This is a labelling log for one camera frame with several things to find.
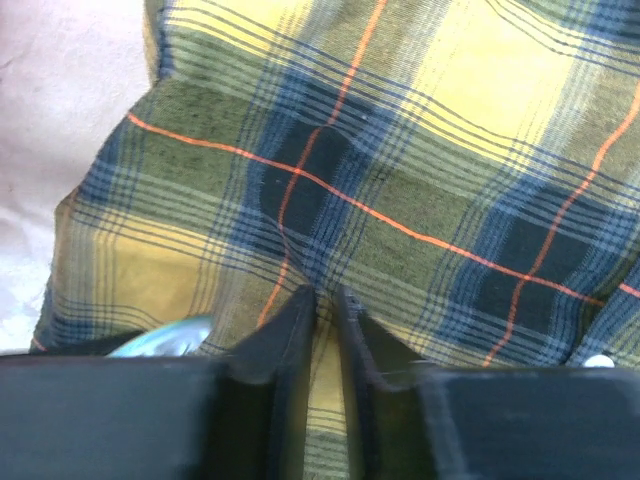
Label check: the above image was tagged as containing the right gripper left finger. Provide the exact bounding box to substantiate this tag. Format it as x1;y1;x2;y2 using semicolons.
1;286;316;479

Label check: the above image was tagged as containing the yellow plaid shirt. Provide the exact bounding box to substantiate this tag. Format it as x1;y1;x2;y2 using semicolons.
31;1;639;479

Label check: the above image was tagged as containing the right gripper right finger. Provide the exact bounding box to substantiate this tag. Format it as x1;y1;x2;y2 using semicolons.
336;287;639;479

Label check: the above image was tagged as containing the round green white brooch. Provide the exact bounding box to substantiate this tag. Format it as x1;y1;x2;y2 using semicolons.
108;315;213;358

